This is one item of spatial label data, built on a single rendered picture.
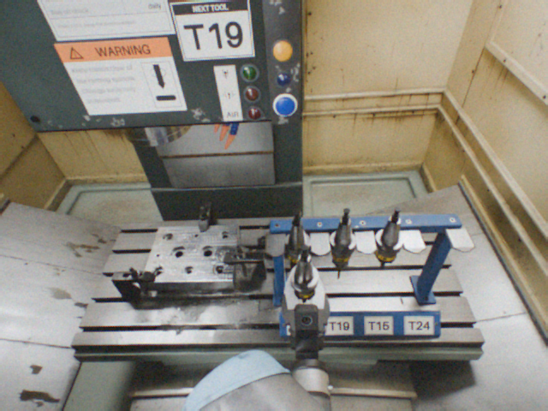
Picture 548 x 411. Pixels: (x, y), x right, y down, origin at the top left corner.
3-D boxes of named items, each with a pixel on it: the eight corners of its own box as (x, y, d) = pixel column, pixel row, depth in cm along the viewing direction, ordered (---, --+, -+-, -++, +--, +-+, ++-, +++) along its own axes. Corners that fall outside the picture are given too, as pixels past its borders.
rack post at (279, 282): (290, 306, 108) (286, 247, 87) (273, 306, 109) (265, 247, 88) (289, 278, 115) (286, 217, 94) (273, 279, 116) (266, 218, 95)
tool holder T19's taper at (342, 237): (349, 231, 86) (352, 212, 81) (354, 245, 82) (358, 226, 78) (331, 234, 85) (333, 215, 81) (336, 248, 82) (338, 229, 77)
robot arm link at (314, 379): (288, 390, 63) (335, 390, 62) (288, 364, 66) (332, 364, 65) (289, 402, 68) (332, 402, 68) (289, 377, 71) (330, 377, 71)
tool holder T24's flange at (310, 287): (318, 271, 81) (318, 265, 79) (318, 294, 77) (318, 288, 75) (291, 269, 82) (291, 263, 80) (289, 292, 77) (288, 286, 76)
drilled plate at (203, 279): (235, 288, 109) (232, 280, 106) (145, 291, 111) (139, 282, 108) (241, 233, 126) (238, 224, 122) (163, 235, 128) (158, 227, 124)
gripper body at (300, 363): (288, 324, 80) (289, 380, 72) (288, 306, 74) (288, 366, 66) (322, 324, 80) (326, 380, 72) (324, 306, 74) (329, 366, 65)
